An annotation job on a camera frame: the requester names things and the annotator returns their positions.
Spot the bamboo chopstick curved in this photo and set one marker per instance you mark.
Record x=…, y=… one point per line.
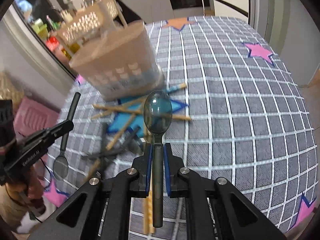
x=147, y=203

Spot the plain bamboo chopstick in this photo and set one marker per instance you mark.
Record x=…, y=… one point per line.
x=124, y=108

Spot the dark spoon black handle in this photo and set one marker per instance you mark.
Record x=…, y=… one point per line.
x=60, y=165

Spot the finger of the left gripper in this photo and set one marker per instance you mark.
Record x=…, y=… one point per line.
x=73, y=106
x=54, y=132

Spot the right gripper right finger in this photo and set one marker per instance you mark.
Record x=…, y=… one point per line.
x=172, y=165

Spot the grey checkered star tablecloth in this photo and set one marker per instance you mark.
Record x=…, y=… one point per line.
x=248, y=124

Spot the black handled spoon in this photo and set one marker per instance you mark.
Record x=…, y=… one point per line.
x=127, y=145

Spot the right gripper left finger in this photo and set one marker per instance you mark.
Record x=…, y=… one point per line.
x=140, y=186

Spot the beige plastic utensil holder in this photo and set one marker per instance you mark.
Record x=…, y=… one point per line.
x=121, y=64

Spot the dark translucent plastic spoon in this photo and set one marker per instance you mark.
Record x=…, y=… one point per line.
x=157, y=114

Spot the blue-patterned bamboo chopstick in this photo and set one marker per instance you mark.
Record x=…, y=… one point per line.
x=175, y=88

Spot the pink plastic crate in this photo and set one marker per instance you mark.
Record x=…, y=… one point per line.
x=31, y=117

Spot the beige perforated plastic shelf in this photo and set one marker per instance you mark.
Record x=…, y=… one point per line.
x=96, y=18

